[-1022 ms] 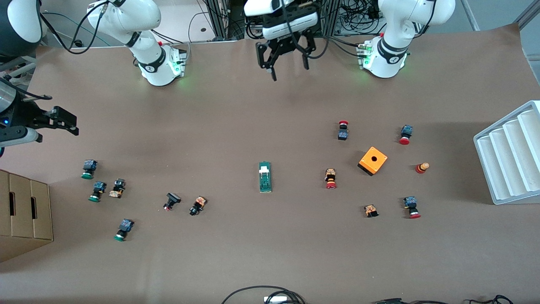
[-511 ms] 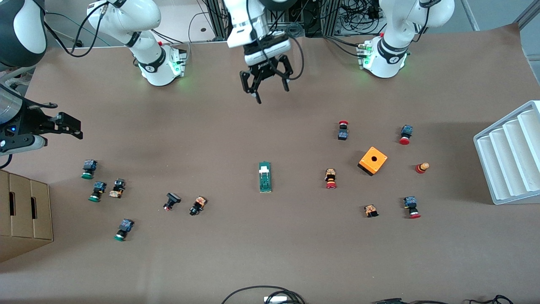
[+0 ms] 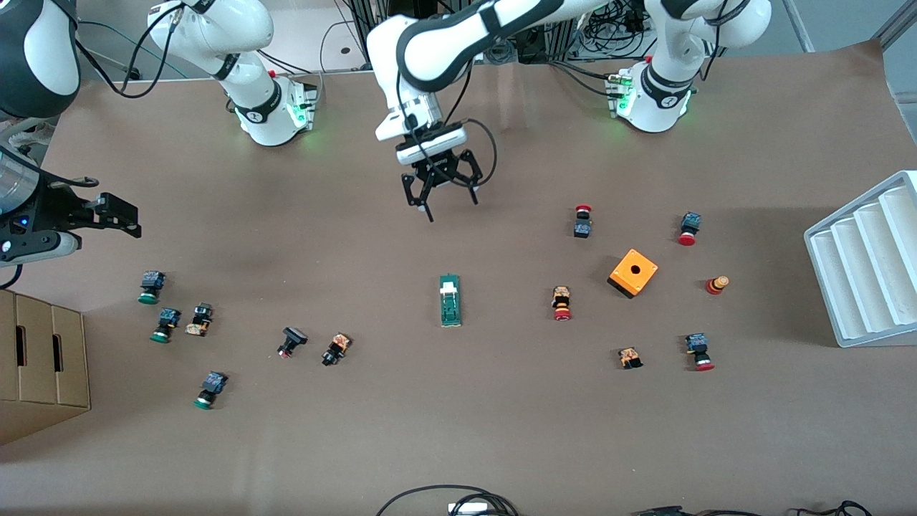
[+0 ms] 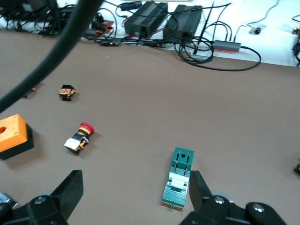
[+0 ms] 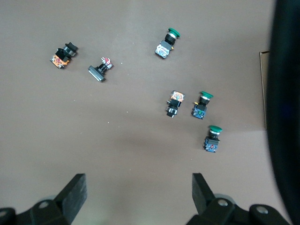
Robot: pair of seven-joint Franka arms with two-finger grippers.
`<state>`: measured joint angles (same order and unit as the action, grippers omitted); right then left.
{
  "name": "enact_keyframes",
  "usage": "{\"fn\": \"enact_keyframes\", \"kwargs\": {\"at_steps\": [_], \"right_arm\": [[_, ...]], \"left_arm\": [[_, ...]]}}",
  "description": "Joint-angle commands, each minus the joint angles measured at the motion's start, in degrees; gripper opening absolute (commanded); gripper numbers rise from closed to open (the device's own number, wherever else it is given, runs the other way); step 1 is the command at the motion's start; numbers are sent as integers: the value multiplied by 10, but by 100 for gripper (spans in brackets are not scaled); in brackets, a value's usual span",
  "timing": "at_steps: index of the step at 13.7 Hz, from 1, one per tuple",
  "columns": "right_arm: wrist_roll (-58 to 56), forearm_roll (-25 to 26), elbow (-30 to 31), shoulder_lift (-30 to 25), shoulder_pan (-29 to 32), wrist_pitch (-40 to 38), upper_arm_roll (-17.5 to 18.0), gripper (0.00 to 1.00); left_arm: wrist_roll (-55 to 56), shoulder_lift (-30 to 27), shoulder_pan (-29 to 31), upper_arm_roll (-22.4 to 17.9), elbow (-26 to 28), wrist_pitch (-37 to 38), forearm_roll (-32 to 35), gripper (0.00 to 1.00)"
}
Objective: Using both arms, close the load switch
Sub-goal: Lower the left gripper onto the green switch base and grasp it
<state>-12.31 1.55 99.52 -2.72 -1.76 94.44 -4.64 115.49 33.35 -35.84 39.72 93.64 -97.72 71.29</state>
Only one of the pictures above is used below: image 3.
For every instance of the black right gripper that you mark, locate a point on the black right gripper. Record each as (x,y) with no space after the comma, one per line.
(44,210)

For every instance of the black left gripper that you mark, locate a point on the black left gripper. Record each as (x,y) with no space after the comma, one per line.
(440,175)

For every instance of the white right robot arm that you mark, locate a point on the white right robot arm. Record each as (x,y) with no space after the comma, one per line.
(251,93)

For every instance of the green push button blue block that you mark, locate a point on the green push button blue block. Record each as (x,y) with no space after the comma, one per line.
(167,320)
(151,283)
(212,385)

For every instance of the red push button black block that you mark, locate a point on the red push button black block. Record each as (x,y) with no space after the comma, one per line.
(582,228)

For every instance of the red push button orange block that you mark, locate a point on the red push button orange block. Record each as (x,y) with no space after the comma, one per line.
(562,301)

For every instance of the brown cardboard box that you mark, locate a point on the brown cardboard box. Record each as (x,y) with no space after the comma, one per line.
(39,373)

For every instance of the black square push button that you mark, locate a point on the black square push button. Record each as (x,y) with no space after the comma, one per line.
(292,338)

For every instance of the red push button blue block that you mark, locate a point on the red push button blue block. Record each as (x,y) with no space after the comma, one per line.
(690,223)
(698,347)

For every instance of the orange black contact block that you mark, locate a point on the orange black contact block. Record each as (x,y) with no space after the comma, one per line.
(630,357)

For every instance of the red yellow button head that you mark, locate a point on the red yellow button head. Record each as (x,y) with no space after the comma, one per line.
(716,285)

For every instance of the white plug adapter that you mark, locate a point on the white plug adapter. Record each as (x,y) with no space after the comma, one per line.
(469,509)

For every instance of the white ridged plastic tray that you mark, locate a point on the white ridged plastic tray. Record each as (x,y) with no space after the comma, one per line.
(860,272)

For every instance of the white metal chair frame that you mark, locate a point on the white metal chair frame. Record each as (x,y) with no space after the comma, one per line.
(25,140)

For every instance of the orange button enclosure box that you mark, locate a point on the orange button enclosure box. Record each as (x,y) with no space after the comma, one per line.
(627,281)

